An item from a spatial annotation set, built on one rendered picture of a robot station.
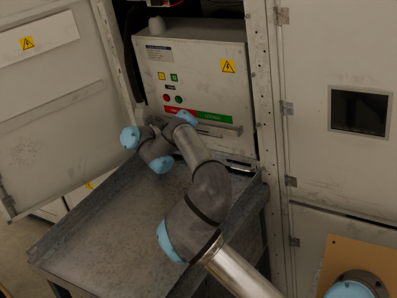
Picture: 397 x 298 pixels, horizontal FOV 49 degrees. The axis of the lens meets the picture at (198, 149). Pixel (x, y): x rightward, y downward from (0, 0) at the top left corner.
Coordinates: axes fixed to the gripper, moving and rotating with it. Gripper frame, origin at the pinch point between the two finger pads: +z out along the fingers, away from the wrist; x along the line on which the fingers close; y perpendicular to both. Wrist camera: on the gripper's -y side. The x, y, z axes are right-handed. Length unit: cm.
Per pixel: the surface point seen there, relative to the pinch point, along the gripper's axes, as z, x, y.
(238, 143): 6.7, -0.4, 22.6
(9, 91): -46, 9, -45
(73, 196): 30, -54, -90
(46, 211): 43, -75, -127
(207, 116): 1.7, 8.1, 9.8
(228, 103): -2.0, 14.5, 20.5
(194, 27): -3.4, 40.8, 2.3
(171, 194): -6.5, -23.7, 3.0
